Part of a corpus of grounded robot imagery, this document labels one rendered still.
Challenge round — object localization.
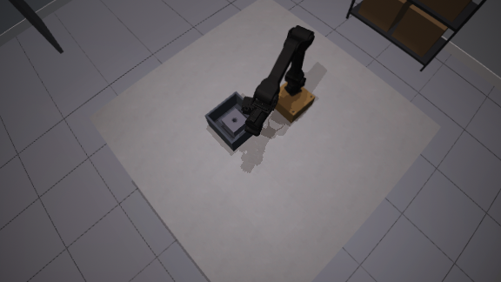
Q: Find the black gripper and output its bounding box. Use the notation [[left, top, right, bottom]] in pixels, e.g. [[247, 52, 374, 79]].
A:
[[244, 125, 263, 137]]

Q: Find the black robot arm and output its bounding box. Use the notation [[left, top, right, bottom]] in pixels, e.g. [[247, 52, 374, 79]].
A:
[[241, 25, 315, 131]]

